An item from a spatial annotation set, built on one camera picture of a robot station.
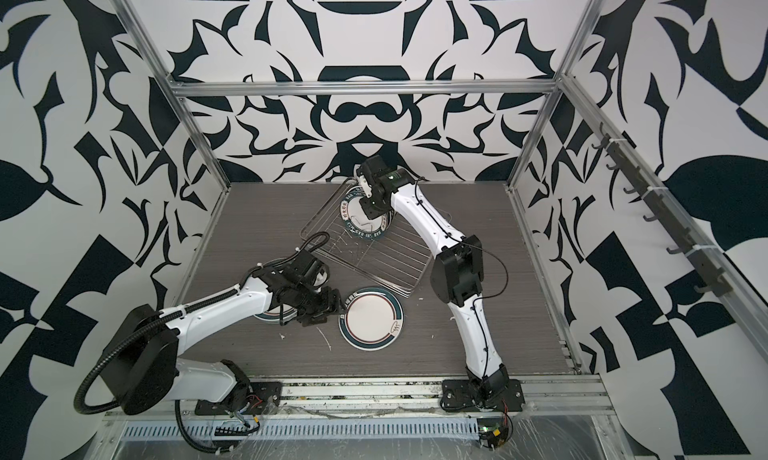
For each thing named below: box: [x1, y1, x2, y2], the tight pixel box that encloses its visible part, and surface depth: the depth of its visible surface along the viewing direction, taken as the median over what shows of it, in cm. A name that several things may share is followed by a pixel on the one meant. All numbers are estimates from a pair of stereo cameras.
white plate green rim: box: [340, 185, 394, 240], surface depth 101 cm
